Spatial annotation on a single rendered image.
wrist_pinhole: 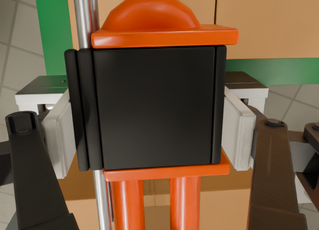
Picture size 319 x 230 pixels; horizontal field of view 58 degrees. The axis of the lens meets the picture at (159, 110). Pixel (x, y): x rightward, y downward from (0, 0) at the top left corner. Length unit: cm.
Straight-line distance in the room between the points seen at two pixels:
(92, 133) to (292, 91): 152
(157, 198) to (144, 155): 37
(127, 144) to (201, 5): 71
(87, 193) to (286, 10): 71
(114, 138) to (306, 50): 86
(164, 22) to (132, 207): 12
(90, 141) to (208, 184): 41
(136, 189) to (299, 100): 152
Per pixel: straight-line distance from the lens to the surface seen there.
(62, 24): 141
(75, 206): 55
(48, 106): 91
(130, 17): 16
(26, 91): 88
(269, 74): 156
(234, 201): 57
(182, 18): 16
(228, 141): 16
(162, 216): 24
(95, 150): 16
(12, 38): 149
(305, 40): 97
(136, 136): 16
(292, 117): 170
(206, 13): 85
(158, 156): 16
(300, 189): 195
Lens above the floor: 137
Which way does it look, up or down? 69 degrees down
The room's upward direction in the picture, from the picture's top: 168 degrees clockwise
